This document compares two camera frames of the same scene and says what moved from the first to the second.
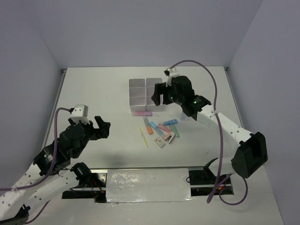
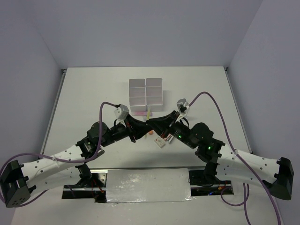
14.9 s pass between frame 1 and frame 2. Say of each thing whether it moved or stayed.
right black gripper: moved
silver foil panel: stayed
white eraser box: stayed
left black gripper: moved
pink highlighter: stayed
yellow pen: moved
